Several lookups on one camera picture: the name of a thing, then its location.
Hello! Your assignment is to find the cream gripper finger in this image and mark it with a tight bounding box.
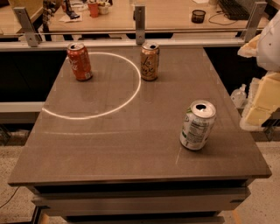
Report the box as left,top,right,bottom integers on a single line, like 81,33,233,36
240,72,280,131
237,34,260,58

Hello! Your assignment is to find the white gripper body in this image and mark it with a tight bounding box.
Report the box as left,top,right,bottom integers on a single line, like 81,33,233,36
256,10,280,72

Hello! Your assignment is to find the green white 7up can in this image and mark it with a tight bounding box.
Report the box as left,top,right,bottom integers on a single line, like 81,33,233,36
179,100,216,151

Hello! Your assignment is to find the orange la croix can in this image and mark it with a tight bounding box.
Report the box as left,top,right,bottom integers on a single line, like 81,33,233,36
140,41,159,81

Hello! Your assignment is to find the red coca-cola can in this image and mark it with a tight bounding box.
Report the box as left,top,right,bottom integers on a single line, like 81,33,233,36
66,43,93,81

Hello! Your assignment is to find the clear sanitizer bottle left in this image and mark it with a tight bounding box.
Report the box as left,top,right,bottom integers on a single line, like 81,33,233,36
230,84,247,108

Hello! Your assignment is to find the black keyboard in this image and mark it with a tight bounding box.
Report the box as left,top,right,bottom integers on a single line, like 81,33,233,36
219,0,249,20

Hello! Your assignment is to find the black mesh cup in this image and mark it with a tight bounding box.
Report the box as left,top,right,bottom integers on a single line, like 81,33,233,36
192,10,206,24

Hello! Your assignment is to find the red cup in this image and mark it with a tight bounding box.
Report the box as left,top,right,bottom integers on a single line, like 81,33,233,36
87,3,99,18

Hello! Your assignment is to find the right metal bracket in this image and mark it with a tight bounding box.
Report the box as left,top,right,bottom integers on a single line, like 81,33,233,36
241,1,267,43

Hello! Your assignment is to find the metal bracket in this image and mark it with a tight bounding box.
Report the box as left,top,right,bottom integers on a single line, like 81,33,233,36
13,7,41,47
134,5,145,45
241,1,267,43

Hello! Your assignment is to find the black cable on desk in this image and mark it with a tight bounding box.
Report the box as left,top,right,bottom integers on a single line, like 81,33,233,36
207,11,238,26

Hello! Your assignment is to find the middle metal bracket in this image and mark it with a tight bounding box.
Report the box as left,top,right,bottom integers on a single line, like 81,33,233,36
134,5,145,45

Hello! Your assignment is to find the left metal bracket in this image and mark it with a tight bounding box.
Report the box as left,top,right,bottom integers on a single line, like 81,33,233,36
13,7,41,47

